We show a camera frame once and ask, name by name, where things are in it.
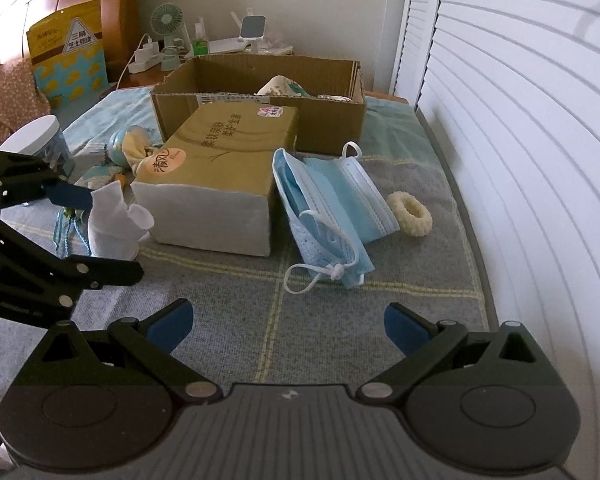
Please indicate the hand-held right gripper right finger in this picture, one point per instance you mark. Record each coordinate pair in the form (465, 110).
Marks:
(402, 330)

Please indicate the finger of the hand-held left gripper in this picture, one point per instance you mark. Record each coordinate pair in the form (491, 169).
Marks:
(105, 270)
(70, 195)

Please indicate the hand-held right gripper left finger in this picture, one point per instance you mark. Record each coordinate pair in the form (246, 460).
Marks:
(172, 325)

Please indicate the white sock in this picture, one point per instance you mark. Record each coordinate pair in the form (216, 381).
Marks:
(110, 230)

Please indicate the cream hair scrunchie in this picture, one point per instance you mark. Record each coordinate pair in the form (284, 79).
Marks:
(425, 220)

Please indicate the cardboard box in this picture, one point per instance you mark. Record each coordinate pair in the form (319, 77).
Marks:
(330, 125)

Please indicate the blue and cream soft toy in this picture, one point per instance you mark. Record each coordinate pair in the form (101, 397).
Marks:
(125, 145)

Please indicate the patterned small sock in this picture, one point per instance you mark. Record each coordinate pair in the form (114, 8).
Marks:
(102, 175)

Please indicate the white lidded jar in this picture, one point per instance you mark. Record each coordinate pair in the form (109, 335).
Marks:
(35, 135)

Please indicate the grey blue checked blanket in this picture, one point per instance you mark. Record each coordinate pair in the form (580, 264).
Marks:
(240, 300)

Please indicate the floral cloth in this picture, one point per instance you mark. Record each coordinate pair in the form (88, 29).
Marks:
(10, 100)

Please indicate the yellow snack bag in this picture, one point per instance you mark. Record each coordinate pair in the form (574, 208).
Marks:
(67, 55)

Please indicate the white power strip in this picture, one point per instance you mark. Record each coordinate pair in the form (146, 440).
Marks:
(142, 62)

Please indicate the gold tissue pack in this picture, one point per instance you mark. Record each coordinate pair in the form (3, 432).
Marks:
(220, 160)

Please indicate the green desk fan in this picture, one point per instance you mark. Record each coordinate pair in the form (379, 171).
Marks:
(166, 22)

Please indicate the green bottle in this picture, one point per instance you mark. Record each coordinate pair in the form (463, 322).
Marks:
(199, 45)

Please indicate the white louvered door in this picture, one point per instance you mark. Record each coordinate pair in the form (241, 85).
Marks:
(420, 25)
(530, 160)

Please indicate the white router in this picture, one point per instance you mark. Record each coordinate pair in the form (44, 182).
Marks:
(225, 45)

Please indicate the patterned cloth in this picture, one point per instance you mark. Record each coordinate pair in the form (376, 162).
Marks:
(280, 85)

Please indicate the white stand-up device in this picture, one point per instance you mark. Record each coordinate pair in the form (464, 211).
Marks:
(252, 27)

